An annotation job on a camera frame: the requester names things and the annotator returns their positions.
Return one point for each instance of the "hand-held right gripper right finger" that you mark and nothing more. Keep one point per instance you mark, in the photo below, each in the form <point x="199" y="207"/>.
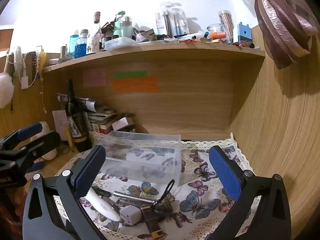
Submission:
<point x="225" y="172"/>

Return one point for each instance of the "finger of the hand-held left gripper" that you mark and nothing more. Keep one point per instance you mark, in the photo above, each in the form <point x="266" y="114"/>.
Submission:
<point x="30" y="130"/>
<point x="43" y="145"/>

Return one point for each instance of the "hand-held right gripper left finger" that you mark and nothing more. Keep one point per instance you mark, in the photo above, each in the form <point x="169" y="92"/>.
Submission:
<point x="90" y="170"/>

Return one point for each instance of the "white slim knife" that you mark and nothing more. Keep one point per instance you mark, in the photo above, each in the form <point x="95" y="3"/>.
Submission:
<point x="102" y="205"/>

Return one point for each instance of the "clear plastic storage box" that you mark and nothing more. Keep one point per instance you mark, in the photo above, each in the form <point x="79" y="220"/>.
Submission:
<point x="140" y="160"/>

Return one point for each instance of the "white plug adapter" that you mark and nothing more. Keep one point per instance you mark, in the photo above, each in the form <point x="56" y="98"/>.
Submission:
<point x="130" y="215"/>

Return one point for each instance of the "cream mug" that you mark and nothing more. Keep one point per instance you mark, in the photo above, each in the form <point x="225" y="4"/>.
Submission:
<point x="48" y="126"/>

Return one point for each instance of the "dark blue flat item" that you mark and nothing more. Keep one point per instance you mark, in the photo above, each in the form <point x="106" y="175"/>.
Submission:
<point x="38" y="166"/>

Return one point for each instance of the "yellow wooden stick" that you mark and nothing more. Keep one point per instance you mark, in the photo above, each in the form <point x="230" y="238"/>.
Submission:
<point x="69" y="138"/>

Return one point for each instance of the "white note card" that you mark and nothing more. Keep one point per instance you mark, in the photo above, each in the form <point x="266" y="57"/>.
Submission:
<point x="59" y="122"/>

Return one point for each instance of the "dark wine bottle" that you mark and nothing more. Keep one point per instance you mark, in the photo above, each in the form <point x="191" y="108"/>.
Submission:
<point x="78" y="125"/>

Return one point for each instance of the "butterfly print tablecloth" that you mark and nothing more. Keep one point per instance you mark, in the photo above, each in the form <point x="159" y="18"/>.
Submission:
<point x="200" y="205"/>

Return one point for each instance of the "white fluffy pompom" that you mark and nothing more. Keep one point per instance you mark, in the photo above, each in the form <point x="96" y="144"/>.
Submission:
<point x="5" y="90"/>

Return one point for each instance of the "white hanging tag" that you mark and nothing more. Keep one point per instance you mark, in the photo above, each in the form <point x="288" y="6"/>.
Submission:
<point x="24" y="82"/>

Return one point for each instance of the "stack of books and magazines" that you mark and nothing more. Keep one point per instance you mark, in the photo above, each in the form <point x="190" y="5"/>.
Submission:
<point x="102" y="117"/>

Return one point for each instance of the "small white box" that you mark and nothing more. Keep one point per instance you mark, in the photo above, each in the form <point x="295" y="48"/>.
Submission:
<point x="122" y="123"/>

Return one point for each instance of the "hanging lace ribbons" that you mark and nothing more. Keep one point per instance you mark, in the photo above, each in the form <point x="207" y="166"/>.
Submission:
<point x="33" y="65"/>

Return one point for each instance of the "pink sticky note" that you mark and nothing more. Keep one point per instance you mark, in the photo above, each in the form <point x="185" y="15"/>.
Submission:
<point x="94" y="78"/>

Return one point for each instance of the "blue glass bottle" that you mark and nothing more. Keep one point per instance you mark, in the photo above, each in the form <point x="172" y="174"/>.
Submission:
<point x="73" y="45"/>

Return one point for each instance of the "orange sticky note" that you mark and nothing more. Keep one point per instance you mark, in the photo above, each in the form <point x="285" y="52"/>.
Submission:
<point x="135" y="85"/>

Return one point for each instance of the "clear bottle with blue liquid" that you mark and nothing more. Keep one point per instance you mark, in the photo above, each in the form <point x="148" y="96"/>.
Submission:
<point x="81" y="47"/>

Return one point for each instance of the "green sticky note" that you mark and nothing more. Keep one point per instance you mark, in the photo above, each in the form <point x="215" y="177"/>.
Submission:
<point x="130" y="74"/>

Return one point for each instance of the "tall clear bottle with stopper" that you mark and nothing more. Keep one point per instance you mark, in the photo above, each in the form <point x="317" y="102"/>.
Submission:
<point x="96" y="35"/>

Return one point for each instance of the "clear lidded plastic container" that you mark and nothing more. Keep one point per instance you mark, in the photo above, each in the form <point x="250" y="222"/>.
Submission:
<point x="120" y="43"/>

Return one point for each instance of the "wooden shelf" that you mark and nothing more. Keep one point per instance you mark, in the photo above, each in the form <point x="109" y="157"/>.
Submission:
<point x="175" y="48"/>

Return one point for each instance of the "green pump bottle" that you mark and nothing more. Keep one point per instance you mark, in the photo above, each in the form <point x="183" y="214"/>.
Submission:
<point x="117" y="27"/>

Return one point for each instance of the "orange tube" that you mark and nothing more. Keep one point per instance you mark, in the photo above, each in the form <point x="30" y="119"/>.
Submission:
<point x="218" y="35"/>

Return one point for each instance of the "blue pencil sharpener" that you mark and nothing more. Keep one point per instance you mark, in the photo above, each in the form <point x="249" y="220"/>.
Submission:
<point x="243" y="33"/>

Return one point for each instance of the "clear bottle with silver cap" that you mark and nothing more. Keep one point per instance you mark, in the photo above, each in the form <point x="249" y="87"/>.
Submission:
<point x="127" y="28"/>

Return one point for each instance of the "glass jar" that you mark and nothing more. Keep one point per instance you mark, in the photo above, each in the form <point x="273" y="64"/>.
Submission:
<point x="215" y="28"/>

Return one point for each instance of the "clear canister of sticks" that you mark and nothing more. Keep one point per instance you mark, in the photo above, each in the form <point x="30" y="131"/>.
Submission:
<point x="226" y="25"/>

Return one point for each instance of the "brown pink hanging cloth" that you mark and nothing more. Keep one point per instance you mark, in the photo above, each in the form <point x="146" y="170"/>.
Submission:
<point x="280" y="30"/>

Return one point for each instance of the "clear brush pack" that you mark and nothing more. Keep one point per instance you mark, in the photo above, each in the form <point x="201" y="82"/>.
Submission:
<point x="172" y="20"/>

